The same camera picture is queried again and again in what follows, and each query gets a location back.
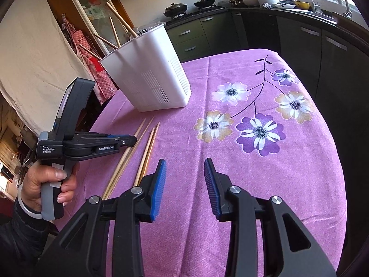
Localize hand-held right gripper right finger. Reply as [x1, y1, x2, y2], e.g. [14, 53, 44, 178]
[204, 158, 337, 277]

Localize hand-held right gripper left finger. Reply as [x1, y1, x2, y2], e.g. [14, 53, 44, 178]
[43, 159, 167, 277]

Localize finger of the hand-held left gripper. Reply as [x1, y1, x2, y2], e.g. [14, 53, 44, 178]
[120, 138, 138, 152]
[75, 132, 137, 142]

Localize white plastic utensil holder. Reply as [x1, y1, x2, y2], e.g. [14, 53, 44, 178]
[99, 24, 192, 113]

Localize person's left forearm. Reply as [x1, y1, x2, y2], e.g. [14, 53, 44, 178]
[0, 205, 62, 277]

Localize person's left hand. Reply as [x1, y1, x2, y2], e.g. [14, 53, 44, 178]
[19, 162, 78, 209]

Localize purple floral tablecloth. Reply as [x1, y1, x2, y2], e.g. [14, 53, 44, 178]
[53, 48, 346, 277]

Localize red checkered apron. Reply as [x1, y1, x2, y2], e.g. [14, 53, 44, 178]
[62, 14, 119, 104]

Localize white hanging cloth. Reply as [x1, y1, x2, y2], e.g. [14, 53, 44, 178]
[0, 0, 117, 135]

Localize green base cabinets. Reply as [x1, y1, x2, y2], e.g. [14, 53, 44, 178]
[166, 9, 245, 64]

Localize glass sliding door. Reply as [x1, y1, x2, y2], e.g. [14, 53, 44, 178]
[60, 0, 136, 55]

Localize black wok with lid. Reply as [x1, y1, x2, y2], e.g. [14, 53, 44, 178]
[163, 3, 188, 16]

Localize gas stove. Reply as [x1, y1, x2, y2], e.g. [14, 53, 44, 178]
[164, 6, 228, 21]

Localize dark base cabinets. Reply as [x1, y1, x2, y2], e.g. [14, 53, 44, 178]
[231, 9, 369, 151]

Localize tall steel faucet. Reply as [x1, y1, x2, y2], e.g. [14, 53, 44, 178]
[340, 0, 354, 19]

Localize silver bracelet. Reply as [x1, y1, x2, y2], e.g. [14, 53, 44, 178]
[16, 189, 42, 219]

